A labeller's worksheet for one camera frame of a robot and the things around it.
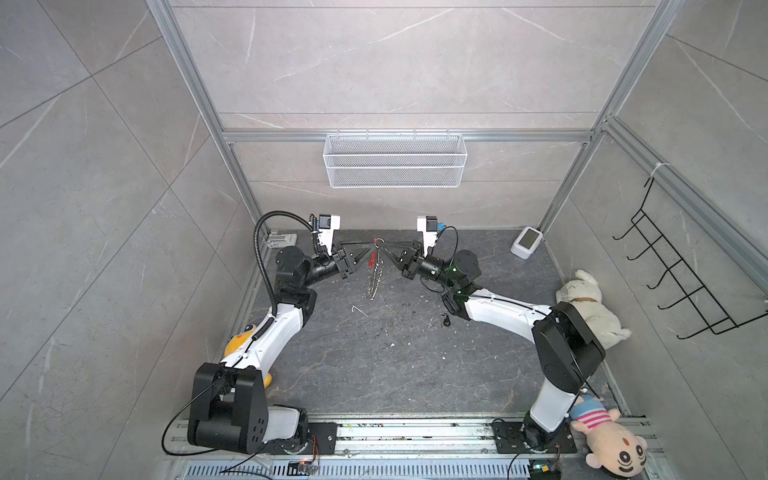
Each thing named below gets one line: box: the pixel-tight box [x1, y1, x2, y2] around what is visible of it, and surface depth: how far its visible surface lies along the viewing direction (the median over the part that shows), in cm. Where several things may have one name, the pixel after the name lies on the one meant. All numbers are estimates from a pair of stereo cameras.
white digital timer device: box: [510, 226, 544, 260], surface depth 113 cm
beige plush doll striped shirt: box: [570, 394, 648, 478], surface depth 69 cm
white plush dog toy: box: [556, 270, 632, 349], surface depth 90 cm
